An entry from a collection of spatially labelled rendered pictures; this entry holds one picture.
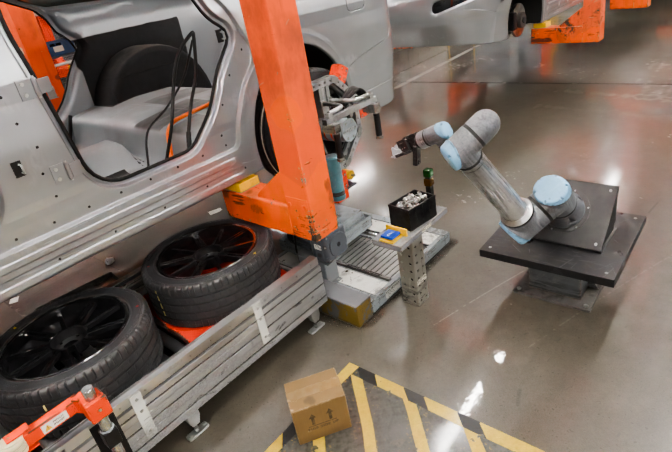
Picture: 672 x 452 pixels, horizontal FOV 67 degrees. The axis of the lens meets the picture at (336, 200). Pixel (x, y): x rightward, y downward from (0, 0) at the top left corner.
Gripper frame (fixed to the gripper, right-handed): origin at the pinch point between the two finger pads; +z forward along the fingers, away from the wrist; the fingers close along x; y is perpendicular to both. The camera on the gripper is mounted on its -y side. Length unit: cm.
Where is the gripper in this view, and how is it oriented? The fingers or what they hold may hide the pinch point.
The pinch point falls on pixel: (393, 157)
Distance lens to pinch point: 273.6
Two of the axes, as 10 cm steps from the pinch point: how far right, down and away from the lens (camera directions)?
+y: -4.8, -8.7, -1.1
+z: -6.4, 2.6, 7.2
